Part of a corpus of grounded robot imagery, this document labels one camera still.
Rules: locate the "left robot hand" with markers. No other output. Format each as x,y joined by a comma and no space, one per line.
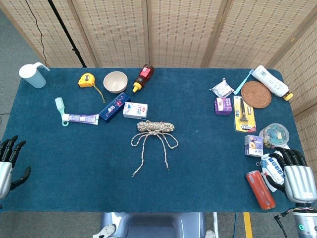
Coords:
5,173

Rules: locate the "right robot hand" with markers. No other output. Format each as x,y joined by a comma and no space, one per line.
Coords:
298,181

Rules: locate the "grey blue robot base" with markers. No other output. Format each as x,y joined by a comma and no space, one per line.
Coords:
153,225

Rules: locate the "white blue printed bag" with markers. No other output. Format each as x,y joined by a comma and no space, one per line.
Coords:
271,167

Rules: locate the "red drink can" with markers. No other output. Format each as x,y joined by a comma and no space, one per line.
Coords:
260,189

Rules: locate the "blue binder clip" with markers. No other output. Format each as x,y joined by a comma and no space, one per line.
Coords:
260,163

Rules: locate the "clear tub of clips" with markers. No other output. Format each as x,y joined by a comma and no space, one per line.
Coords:
275,135

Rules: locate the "purple juice carton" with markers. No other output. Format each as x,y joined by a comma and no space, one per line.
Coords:
253,146

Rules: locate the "yellow floor tape strip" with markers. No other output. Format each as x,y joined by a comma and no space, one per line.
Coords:
248,225

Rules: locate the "razor in yellow pack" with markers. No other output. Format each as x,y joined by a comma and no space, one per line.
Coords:
244,116

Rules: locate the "green white brush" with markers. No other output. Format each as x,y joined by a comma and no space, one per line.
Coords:
59,104

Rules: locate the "blue carpet table cover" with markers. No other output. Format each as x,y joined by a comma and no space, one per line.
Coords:
99,173

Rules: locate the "white purple toothpaste tube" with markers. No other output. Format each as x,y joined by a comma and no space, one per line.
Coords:
81,118

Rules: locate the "round woven coaster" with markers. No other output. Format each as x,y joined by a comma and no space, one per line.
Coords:
256,95

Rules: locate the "light blue plastic pitcher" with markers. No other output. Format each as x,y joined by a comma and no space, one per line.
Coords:
34,78

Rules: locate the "white bottle yellow cap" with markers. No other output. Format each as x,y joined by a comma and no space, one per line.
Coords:
270,79

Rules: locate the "purple small box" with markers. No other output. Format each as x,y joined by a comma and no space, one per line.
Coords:
223,106

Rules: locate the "light blue toothbrush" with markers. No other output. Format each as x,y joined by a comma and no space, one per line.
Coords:
242,83

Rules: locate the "silver snack packet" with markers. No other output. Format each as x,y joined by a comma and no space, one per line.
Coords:
222,88

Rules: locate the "yellow tape measure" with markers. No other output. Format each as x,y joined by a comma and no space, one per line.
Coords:
86,80

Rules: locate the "dark blue toothpaste box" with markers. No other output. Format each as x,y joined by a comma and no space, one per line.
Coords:
114,107

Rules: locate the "beige bowl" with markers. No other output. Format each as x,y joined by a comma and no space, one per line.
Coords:
115,83

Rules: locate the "white blue carton box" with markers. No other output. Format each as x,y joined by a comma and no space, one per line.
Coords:
135,110

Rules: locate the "black tripod stand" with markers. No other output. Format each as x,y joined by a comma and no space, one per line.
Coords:
65,32

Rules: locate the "honey bottle yellow cap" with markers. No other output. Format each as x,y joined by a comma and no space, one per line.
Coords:
143,74

